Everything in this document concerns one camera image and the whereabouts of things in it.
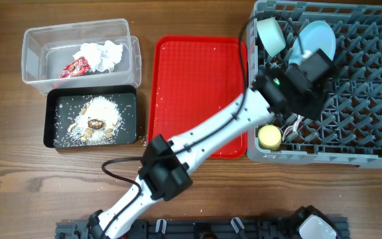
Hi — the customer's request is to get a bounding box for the yellow plastic cup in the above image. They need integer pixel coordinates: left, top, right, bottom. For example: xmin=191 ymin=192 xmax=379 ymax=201
xmin=257 ymin=125 xmax=282 ymax=151

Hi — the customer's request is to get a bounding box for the red plastic tray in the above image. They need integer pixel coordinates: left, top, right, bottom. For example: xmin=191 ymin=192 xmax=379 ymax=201
xmin=147 ymin=35 xmax=247 ymax=140

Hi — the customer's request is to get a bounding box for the light blue plate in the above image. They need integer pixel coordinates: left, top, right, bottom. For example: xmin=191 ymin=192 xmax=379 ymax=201
xmin=288 ymin=21 xmax=336 ymax=65

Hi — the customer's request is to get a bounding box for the pile of rice food waste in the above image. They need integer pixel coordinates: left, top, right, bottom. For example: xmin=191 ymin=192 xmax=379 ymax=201
xmin=51 ymin=93 xmax=137 ymax=148

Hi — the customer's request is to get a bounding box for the clear plastic bin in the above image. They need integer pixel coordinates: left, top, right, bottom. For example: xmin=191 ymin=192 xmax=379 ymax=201
xmin=21 ymin=19 xmax=142 ymax=95

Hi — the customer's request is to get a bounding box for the black plastic tray bin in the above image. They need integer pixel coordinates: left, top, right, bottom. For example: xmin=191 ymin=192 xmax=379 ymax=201
xmin=43 ymin=85 xmax=137 ymax=149

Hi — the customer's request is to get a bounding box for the grey plastic dishwasher rack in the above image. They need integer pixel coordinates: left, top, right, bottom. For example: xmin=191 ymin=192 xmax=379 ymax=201
xmin=247 ymin=1 xmax=382 ymax=169

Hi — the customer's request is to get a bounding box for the white plastic spoon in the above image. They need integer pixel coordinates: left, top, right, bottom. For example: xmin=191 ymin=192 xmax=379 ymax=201
xmin=282 ymin=125 xmax=297 ymax=141
xmin=292 ymin=115 xmax=304 ymax=131

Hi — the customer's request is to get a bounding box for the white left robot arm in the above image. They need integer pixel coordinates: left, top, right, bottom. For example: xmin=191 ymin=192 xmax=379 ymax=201
xmin=87 ymin=50 xmax=336 ymax=238

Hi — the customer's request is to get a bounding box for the green bowl with food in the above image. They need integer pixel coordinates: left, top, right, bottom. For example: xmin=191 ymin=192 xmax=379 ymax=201
xmin=256 ymin=17 xmax=286 ymax=57

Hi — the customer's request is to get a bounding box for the white tissue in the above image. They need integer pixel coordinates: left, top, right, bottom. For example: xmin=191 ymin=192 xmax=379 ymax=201
xmin=73 ymin=40 xmax=123 ymax=73

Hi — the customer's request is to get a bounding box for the red candy wrapper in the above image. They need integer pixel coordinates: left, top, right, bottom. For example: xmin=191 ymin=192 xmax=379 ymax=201
xmin=60 ymin=56 xmax=91 ymax=78

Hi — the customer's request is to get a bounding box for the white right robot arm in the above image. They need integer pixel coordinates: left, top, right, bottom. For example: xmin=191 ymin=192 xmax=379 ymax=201
xmin=289 ymin=205 xmax=341 ymax=239

